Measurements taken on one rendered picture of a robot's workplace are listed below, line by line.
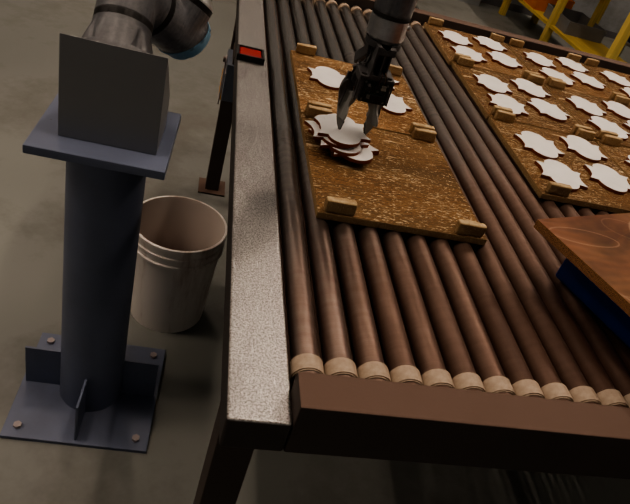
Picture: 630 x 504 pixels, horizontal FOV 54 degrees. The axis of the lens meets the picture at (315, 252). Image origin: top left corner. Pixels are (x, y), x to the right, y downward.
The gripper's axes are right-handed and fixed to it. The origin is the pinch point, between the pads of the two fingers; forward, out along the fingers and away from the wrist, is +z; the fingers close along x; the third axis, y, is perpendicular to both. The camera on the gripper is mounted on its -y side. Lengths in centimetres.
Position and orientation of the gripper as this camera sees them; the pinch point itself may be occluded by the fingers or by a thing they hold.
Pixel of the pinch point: (353, 125)
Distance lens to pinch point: 135.9
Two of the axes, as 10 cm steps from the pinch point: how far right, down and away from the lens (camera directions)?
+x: 9.7, 1.5, 2.1
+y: 0.7, 6.2, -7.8
